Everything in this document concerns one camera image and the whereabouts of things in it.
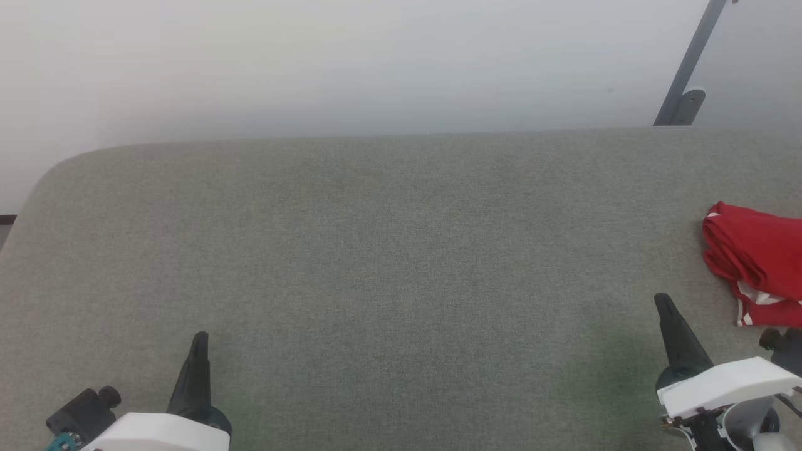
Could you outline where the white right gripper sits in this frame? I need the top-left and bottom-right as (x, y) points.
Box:
(654, 293), (802, 451)

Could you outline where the red shirt with white trim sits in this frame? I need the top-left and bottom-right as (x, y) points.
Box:
(702, 201), (802, 328)

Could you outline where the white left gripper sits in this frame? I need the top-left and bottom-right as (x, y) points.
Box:
(80, 331), (232, 451)

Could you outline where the grey metal pole with bracket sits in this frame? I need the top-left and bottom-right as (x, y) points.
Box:
(652, 0), (732, 127)

